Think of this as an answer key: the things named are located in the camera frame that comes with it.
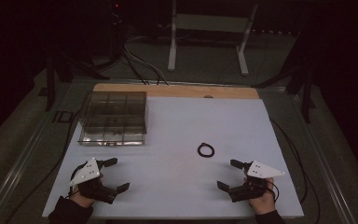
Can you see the wooden table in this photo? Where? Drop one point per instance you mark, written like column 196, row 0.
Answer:
column 174, row 90

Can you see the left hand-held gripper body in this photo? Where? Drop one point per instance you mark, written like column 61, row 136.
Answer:
column 88, row 172

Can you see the white table mat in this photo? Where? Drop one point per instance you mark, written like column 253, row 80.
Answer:
column 174, row 130

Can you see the person's left hand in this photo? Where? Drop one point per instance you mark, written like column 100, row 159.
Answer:
column 84, row 199

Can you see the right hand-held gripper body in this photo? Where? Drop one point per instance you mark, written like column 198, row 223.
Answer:
column 261, row 170

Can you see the black tripod stand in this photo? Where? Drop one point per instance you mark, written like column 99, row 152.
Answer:
column 306, row 93
column 50, row 81

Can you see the metal frame rail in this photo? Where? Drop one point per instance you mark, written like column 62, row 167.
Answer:
column 329, row 174
column 15, row 174

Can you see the person's right hand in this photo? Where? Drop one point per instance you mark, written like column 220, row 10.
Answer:
column 264, row 203

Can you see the clear plastic compartment box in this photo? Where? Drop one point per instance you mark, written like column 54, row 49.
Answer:
column 113, row 119

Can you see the white metal stand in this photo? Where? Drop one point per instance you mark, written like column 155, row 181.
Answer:
column 211, row 22

